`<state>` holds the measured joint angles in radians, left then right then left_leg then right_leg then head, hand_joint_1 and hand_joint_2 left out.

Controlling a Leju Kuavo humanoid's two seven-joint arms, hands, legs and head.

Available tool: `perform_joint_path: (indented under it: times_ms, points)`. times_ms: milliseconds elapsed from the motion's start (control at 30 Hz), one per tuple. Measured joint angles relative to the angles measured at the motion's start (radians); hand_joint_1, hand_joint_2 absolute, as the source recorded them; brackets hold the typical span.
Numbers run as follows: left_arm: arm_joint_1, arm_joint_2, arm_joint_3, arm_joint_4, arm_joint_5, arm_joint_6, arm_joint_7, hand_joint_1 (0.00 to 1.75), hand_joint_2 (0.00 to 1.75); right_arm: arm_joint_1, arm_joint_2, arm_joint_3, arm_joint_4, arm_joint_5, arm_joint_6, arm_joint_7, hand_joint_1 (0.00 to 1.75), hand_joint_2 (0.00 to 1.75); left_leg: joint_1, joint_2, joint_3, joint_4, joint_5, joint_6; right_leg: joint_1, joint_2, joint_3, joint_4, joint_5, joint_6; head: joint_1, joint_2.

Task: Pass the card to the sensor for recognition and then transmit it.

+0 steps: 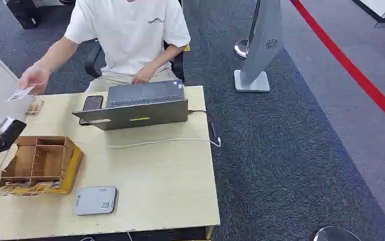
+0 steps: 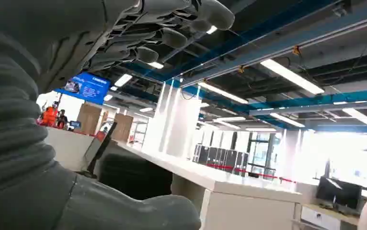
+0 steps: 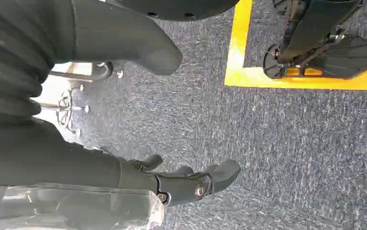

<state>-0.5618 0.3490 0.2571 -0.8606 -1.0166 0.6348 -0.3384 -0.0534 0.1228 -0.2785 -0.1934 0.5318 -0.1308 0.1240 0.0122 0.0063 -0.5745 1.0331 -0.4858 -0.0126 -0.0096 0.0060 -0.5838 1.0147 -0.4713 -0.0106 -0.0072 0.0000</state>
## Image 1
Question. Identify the wooden card box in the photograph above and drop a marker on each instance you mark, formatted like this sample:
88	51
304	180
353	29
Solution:
42	163

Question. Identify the black box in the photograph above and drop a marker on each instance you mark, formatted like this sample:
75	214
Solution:
24	13

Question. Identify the small printed card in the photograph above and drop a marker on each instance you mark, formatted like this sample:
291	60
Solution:
34	108

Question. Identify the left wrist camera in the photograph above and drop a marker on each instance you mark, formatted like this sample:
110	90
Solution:
9	133

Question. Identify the grey card reader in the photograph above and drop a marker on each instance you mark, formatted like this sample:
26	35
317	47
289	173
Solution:
95	200

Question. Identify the person's right hand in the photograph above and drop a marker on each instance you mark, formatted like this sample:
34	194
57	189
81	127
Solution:
36	77

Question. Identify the person's left hand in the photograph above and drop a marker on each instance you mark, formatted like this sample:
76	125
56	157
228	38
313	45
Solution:
146	75

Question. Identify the grey laptop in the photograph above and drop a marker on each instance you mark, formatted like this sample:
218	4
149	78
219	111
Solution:
139	113

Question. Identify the white furniture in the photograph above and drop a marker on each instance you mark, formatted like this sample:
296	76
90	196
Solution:
384	8

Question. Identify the black smartphone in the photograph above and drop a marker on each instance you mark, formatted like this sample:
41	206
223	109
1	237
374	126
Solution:
92	103

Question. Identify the black office chair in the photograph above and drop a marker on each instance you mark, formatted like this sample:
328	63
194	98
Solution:
92	61

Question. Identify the white printed card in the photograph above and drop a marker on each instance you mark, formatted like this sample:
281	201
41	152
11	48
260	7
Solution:
19	94

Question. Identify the grey sign stand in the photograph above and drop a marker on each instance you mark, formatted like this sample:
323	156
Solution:
262	43

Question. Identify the person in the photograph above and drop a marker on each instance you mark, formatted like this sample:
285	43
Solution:
129	36

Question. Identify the chrome stanchion base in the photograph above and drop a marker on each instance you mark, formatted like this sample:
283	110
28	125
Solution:
335	234
241	49

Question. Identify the red floor tape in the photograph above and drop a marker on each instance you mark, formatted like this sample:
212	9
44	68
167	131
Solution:
352	68

